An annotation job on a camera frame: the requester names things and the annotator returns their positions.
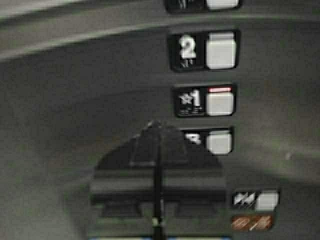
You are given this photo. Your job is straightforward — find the orange door close button label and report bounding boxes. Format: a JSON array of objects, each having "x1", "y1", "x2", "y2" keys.
[{"x1": 230, "y1": 214, "x2": 274, "y2": 232}]

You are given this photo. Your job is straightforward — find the floor 1 elevator button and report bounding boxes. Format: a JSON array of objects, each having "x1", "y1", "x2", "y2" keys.
[{"x1": 172, "y1": 83, "x2": 237, "y2": 118}]

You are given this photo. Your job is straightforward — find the top floor elevator button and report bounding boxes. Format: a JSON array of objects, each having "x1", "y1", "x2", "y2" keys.
[{"x1": 164, "y1": 0, "x2": 241, "y2": 13}]

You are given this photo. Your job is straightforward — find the floor B elevator button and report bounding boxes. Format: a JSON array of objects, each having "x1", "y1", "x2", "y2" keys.
[{"x1": 180, "y1": 126, "x2": 235, "y2": 156}]

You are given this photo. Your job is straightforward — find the floor 2 elevator button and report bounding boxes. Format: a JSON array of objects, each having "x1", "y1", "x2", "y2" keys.
[{"x1": 167, "y1": 29, "x2": 241, "y2": 72}]

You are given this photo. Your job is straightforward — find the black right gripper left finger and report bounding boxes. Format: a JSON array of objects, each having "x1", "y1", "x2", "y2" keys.
[{"x1": 87, "y1": 120, "x2": 158, "y2": 240}]

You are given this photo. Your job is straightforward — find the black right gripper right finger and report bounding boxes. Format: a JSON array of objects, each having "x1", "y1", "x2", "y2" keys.
[{"x1": 157, "y1": 123, "x2": 227, "y2": 240}]

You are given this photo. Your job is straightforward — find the door open elevator button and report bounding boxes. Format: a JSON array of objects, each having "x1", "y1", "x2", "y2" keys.
[{"x1": 230, "y1": 189, "x2": 281, "y2": 212}]

